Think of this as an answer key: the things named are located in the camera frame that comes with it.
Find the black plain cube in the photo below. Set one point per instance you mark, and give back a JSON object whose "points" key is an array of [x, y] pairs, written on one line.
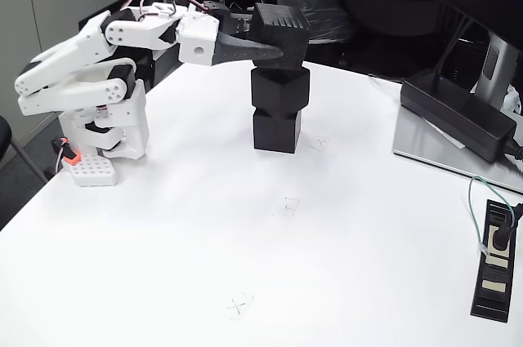
{"points": [[278, 134]]}

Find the black power adapter brick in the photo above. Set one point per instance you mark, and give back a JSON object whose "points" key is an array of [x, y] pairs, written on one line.
{"points": [[453, 114]]}

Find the white perforated clamp block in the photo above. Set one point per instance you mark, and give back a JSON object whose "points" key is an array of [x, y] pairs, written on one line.
{"points": [[94, 169]]}

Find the silver monitor base plate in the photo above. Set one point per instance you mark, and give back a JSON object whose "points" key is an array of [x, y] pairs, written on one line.
{"points": [[417, 139]]}

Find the black cube with seam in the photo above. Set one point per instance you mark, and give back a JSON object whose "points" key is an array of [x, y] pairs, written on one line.
{"points": [[286, 36]]}

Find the black smooth rounded cube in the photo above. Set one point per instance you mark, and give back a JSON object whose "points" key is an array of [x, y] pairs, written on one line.
{"points": [[282, 92]]}

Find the black power strip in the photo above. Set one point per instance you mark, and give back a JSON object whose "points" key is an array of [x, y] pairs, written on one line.
{"points": [[492, 281]]}

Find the black chair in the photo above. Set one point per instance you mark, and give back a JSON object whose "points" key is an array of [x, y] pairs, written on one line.
{"points": [[4, 134]]}

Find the silver monitor stand neck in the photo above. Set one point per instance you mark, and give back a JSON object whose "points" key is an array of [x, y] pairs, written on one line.
{"points": [[496, 65]]}

